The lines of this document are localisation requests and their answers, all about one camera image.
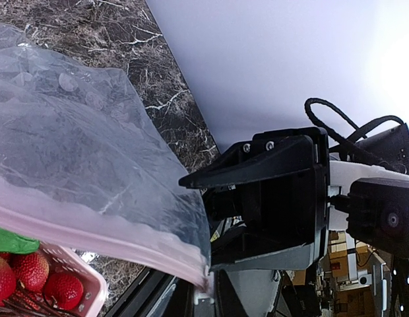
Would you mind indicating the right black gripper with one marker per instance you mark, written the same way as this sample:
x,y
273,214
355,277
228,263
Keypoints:
x,y
277,184

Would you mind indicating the clear zip top bag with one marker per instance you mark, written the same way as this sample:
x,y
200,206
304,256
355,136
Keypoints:
x,y
82,165

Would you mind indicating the green toy cucumber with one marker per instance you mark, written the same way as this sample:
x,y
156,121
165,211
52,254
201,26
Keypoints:
x,y
11,242

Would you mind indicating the pink plastic basket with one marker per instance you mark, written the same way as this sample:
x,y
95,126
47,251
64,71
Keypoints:
x,y
95,286

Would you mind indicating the red toy strawberry bunch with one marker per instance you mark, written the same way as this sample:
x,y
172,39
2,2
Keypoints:
x,y
29,288

